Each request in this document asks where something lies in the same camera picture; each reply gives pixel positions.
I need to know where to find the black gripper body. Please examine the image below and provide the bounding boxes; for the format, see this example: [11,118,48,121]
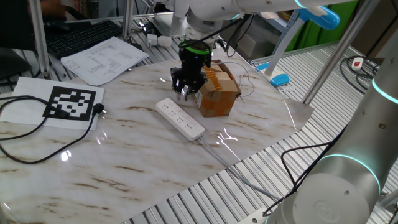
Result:
[174,48,212,82]

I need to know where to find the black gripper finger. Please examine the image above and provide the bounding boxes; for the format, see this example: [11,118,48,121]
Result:
[183,74,208,102]
[170,68,187,101]

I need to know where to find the person's bare forearm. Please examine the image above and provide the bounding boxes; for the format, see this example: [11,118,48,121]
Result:
[40,0,68,17]

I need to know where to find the white four-socket power strip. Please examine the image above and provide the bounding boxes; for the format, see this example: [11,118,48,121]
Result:
[155,97,206,142]

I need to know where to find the white plug adapter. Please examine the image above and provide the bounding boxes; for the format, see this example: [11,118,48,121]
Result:
[146,33,173,48]

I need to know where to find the cardboard box with orange tape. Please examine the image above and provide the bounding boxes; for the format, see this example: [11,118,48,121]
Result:
[192,58,243,118]

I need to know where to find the printed white paper sheets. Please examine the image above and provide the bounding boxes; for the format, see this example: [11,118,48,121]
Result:
[60,36,150,87]

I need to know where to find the white and blue desk lamp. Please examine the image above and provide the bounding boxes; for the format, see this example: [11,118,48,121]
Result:
[254,5,341,87]

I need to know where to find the fiducial marker paper sheet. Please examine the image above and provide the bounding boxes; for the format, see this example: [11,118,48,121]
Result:
[0,76,106,131]

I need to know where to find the marble pattern table mat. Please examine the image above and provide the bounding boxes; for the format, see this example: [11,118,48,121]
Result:
[0,51,315,224]

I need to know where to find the black computer keyboard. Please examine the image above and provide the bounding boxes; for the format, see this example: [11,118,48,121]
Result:
[45,19,124,59]

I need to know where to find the green board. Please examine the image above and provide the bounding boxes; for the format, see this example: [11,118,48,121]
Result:
[285,0,358,52]

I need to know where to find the black monitor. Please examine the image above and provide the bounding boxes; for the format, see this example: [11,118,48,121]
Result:
[0,0,35,52]

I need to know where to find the thin white cable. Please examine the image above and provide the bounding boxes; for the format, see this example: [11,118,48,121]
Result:
[214,60,257,98]

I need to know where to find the grey power strip cable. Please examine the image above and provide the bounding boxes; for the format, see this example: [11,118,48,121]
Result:
[197,135,280,202]

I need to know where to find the aluminium frame post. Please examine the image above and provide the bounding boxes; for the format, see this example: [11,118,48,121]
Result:
[27,0,52,80]
[300,0,373,106]
[122,0,135,41]

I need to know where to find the black power cord with plug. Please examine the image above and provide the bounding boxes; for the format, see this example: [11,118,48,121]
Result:
[0,95,108,165]

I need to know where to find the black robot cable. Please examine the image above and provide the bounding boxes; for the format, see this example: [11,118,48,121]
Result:
[178,14,349,217]

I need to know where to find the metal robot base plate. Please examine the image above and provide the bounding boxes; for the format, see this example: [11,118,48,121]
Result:
[245,207,269,224]

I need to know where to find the white power strip red switch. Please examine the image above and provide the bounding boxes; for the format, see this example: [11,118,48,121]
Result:
[351,57,364,71]

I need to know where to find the black cable bundle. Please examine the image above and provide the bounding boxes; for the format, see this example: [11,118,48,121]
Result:
[338,55,386,96]

